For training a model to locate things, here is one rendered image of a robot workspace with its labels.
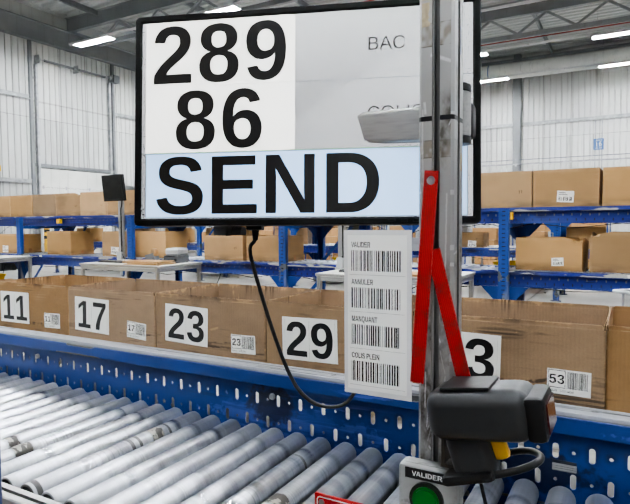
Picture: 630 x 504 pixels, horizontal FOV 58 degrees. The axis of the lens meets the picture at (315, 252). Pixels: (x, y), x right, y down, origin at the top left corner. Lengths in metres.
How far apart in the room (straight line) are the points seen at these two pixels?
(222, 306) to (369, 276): 0.94
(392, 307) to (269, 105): 0.33
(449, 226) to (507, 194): 5.21
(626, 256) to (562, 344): 4.27
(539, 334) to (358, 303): 0.63
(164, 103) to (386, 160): 0.33
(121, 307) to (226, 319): 0.40
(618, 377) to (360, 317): 0.70
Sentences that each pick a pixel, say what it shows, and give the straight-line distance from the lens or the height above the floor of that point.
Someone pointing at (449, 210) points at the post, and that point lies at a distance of 0.64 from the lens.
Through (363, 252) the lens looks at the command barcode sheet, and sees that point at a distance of 0.67.
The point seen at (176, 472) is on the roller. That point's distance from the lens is 1.28.
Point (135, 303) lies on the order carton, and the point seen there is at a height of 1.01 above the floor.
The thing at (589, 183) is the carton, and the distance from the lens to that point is 5.76.
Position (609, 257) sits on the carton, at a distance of 5.50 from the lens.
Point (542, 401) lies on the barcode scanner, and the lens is 0.59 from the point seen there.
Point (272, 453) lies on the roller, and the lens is 1.32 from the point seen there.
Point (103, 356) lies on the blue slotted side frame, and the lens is 1.84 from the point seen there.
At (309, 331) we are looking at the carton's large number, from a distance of 1.42.
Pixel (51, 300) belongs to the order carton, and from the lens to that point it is 2.10.
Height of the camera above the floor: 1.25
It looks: 3 degrees down
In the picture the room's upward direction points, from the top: straight up
